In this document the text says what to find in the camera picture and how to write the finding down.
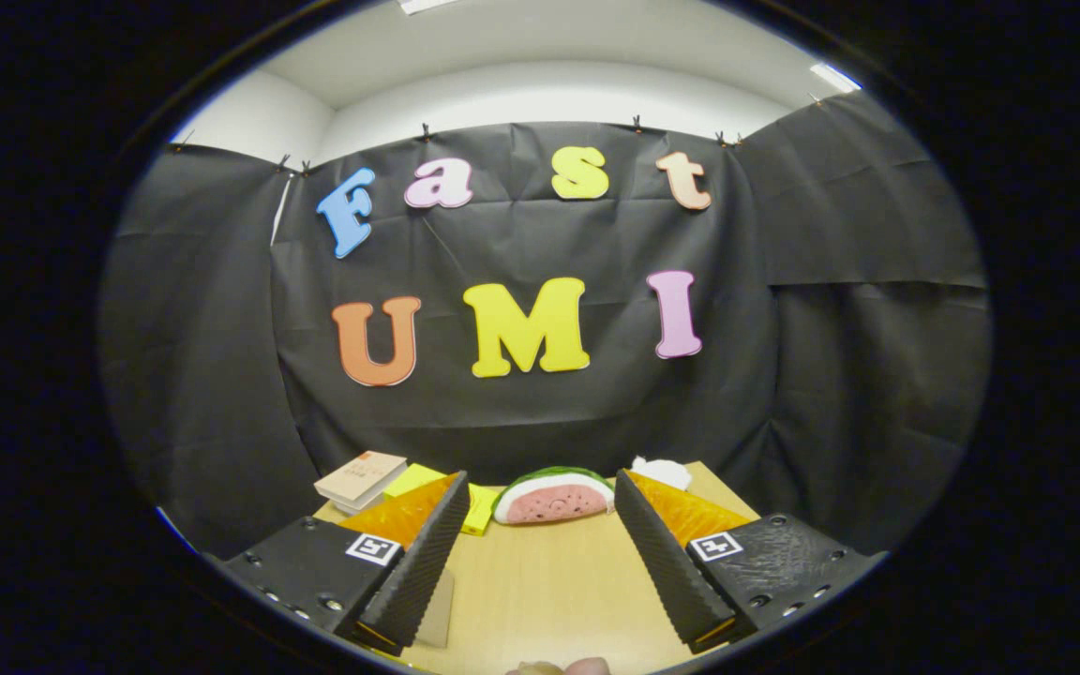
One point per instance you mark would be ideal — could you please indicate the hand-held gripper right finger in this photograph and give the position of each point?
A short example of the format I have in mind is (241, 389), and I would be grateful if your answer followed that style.
(667, 567)

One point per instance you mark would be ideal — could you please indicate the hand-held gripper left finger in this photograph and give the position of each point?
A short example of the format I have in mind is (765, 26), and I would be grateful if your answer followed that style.
(423, 567)

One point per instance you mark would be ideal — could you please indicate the beige storage box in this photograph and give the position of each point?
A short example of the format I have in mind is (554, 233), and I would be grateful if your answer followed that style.
(437, 609)

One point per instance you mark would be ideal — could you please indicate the yellow book with red circle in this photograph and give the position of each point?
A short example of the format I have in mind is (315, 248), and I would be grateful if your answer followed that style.
(482, 511)

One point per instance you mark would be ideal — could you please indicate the white plush toy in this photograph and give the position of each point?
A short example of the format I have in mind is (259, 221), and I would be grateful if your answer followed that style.
(664, 473)

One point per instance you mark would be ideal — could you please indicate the watermelon slice plush toy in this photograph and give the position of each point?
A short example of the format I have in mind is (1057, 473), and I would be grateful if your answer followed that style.
(554, 502)

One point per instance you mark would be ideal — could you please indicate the row of cloth clips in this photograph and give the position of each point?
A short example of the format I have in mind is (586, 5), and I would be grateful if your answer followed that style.
(426, 131)

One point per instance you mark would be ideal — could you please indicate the small ceiling light panel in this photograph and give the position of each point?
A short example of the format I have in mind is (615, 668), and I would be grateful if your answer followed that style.
(835, 78)

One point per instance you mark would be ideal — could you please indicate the large ceiling light panel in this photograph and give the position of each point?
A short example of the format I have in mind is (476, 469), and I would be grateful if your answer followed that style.
(427, 5)

